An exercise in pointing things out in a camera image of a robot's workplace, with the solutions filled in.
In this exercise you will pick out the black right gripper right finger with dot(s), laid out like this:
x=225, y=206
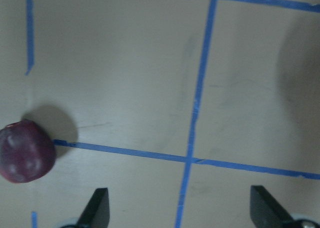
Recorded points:
x=266, y=212

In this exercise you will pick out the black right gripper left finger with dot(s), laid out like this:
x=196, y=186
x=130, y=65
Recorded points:
x=97, y=211

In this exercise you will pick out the dark red apple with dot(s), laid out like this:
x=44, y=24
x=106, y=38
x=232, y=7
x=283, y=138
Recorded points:
x=27, y=153

